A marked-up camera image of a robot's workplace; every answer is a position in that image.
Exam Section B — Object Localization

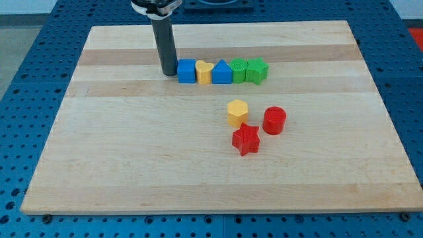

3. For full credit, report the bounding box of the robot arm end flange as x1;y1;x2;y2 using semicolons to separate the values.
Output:
130;0;183;20

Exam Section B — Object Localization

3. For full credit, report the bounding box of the yellow hexagon block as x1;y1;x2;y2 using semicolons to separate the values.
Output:
227;99;249;128

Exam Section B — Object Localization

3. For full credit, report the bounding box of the blue triangle block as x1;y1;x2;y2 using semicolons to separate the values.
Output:
212;59;233;84

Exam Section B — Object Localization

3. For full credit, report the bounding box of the red star block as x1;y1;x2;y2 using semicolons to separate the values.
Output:
232;122;260;156

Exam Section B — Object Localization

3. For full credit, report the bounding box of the yellow heart block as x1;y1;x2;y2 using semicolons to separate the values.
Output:
195;60;214;85

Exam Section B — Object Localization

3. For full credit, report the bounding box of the blue cube block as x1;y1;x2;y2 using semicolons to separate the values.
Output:
177;59;196;83

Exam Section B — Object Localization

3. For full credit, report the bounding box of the green cylinder block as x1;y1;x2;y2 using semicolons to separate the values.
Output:
229;58;248;83

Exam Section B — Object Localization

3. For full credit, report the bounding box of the red cylinder block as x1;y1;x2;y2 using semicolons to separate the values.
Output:
262;106;287;135

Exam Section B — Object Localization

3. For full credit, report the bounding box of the green star block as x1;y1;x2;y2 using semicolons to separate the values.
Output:
245;58;269;85

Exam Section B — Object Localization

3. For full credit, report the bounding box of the wooden board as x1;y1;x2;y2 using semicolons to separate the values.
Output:
20;20;422;215

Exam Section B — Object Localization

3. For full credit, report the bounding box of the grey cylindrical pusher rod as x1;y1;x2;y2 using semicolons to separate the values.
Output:
151;17;178;76

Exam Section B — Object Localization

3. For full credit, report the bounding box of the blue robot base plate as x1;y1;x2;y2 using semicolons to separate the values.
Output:
183;0;256;11

